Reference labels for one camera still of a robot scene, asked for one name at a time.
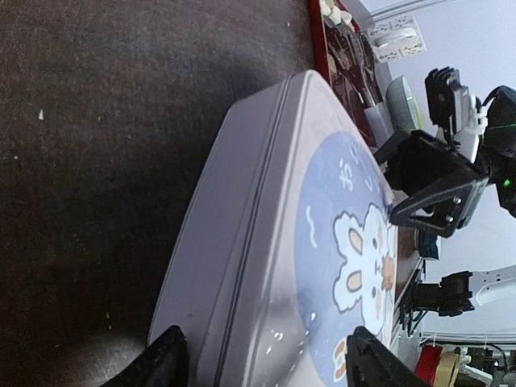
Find tin box with dividers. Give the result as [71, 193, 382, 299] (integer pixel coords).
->
[148, 80, 289, 347]

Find grey blue small bowl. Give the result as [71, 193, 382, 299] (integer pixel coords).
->
[385, 76, 418, 131]

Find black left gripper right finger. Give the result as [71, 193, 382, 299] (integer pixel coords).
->
[345, 326, 430, 387]

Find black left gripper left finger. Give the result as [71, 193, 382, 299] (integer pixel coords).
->
[102, 325, 189, 387]

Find bunny tin lid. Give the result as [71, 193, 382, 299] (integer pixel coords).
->
[196, 71, 397, 386]

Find yellow inside floral mug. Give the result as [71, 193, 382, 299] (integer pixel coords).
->
[367, 14, 427, 63]

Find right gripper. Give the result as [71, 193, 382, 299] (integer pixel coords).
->
[374, 67, 515, 238]

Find white handled tongs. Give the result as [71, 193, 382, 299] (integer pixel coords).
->
[338, 26, 392, 148]

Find green small bowl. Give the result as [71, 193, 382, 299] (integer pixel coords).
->
[410, 97, 422, 130]

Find red chocolate tray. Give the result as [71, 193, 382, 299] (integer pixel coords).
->
[307, 0, 374, 146]

